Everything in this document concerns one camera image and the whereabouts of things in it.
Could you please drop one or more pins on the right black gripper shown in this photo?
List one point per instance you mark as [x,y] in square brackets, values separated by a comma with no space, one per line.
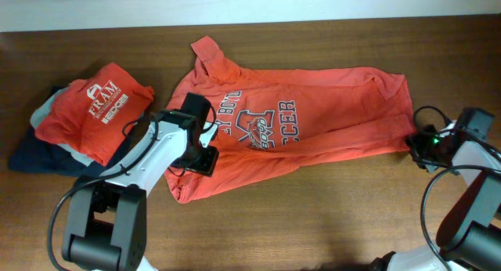
[415,142]

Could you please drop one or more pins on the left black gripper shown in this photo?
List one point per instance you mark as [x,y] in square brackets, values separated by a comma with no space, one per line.
[207,165]

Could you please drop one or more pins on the orange soccer t-shirt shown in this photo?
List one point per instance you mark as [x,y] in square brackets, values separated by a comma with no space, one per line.
[273,122]

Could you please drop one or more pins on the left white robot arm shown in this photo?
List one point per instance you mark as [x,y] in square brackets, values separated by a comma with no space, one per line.
[106,227]

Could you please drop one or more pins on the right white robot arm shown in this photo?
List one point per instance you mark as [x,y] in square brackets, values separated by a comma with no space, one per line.
[466,238]

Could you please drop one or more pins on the folded grey shirt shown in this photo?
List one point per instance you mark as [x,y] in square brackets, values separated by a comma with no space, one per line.
[43,114]

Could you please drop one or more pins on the folded orange FRAM shirt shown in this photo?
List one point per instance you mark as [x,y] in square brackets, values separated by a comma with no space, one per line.
[94,112]

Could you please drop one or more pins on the folded navy shirt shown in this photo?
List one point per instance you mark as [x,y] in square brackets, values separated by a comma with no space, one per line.
[37,156]

